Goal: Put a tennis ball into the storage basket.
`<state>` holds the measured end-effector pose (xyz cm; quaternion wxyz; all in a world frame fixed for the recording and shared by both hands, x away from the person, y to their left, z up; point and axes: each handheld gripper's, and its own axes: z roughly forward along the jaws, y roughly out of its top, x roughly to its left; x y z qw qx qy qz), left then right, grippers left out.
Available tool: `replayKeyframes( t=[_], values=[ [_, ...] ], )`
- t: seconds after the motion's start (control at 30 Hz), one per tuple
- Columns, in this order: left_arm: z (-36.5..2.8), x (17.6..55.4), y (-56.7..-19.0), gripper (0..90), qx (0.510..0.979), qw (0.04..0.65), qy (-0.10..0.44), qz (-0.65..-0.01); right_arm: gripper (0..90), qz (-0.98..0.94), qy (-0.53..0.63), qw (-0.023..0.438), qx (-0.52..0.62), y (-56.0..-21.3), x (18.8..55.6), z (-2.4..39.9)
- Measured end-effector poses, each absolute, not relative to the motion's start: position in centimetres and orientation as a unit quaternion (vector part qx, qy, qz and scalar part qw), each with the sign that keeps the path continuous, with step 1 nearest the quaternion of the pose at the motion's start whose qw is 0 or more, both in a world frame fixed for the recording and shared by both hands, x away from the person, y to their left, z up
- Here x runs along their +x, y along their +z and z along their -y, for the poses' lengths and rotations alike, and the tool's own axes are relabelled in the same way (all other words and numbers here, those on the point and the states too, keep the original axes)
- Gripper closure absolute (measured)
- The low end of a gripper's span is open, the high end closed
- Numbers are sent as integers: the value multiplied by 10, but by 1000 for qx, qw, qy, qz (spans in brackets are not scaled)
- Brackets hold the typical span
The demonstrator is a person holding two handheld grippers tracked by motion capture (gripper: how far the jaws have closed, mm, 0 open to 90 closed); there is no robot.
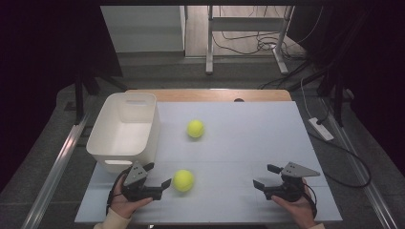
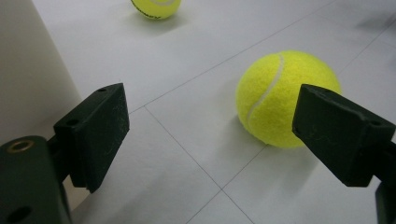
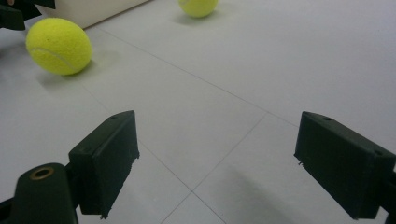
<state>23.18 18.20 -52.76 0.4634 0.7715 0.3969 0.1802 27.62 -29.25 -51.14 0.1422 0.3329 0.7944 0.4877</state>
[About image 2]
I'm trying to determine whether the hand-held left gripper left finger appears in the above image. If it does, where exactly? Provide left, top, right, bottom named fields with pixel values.
left=46, top=82, right=131, bottom=194

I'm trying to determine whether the yellow tennis ball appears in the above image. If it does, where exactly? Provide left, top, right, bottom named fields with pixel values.
left=235, top=49, right=342, bottom=149
left=130, top=0, right=182, bottom=21

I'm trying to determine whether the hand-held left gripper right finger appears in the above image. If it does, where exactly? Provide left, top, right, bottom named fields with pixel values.
left=291, top=83, right=396, bottom=189

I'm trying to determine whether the white plastic storage bin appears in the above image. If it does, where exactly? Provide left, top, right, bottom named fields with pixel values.
left=0, top=0, right=83, bottom=147

